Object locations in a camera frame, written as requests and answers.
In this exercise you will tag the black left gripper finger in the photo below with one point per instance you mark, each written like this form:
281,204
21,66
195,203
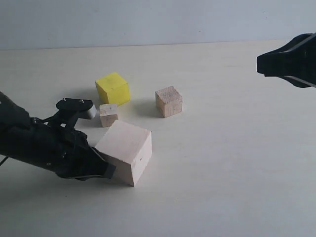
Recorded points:
99,166

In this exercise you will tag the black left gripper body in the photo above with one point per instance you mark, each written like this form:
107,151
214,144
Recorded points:
51,143

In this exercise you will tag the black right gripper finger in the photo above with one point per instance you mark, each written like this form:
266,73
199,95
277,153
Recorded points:
295,62

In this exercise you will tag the large pale wooden cube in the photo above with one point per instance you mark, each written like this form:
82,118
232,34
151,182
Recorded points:
129,148

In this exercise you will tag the yellow cube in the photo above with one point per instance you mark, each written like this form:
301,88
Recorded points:
113,88

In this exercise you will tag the medium natural wooden cube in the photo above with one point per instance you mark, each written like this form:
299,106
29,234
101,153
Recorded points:
168,101

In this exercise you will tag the small natural wooden cube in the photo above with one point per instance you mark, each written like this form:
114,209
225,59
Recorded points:
108,114

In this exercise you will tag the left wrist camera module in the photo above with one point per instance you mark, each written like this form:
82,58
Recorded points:
85,108

